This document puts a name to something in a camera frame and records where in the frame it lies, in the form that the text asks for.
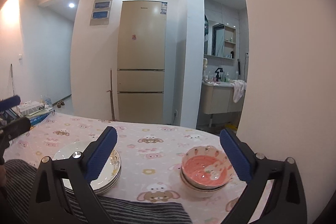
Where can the pink strawberry bowl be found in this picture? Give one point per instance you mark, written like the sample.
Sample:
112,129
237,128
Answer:
206,167

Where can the white mop stick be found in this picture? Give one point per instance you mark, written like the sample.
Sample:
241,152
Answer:
12,79

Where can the pink cartoon tablecloth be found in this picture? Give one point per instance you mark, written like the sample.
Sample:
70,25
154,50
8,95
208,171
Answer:
149,156

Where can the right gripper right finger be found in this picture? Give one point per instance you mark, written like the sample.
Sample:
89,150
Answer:
286,202

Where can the wall electrical panel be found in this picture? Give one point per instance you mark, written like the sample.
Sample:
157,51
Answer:
100,12

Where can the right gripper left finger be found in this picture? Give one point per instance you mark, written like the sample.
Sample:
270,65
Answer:
86,163

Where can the beige three-door refrigerator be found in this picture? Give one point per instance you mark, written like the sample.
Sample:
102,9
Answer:
141,62

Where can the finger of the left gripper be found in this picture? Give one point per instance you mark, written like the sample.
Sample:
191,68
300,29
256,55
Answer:
9,103
11,131

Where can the stack of books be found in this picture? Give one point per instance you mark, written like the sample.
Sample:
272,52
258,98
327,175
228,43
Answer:
35,111

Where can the pink white towel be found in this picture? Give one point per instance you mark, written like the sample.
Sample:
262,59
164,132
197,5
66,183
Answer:
239,89

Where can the striped grey cloth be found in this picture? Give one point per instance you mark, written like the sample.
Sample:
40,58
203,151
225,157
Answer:
17,179

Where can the bathroom vanity cabinet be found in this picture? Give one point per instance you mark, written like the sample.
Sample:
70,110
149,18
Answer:
217,98

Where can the bathroom mirror cabinet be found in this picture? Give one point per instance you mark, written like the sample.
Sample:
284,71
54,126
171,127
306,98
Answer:
220,41

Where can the pink carrot bowl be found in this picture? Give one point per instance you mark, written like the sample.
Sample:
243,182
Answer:
195,192

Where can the white cartoon plate back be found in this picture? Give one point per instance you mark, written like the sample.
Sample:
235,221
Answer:
109,174

